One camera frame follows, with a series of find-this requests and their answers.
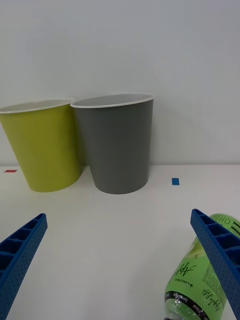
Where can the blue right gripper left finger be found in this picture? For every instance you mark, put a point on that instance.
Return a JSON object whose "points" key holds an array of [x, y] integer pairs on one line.
{"points": [[22, 252]]}

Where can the yellow-green plastic bin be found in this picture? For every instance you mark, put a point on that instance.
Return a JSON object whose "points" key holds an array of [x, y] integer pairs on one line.
{"points": [[45, 145]]}

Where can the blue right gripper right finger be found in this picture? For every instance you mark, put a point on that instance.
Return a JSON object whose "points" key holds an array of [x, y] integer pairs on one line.
{"points": [[222, 252]]}

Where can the grey plastic bin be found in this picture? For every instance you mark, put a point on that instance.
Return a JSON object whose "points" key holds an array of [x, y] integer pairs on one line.
{"points": [[117, 150]]}

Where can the green label plastic bottle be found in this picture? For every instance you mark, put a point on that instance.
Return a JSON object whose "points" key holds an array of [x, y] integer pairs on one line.
{"points": [[185, 282]]}

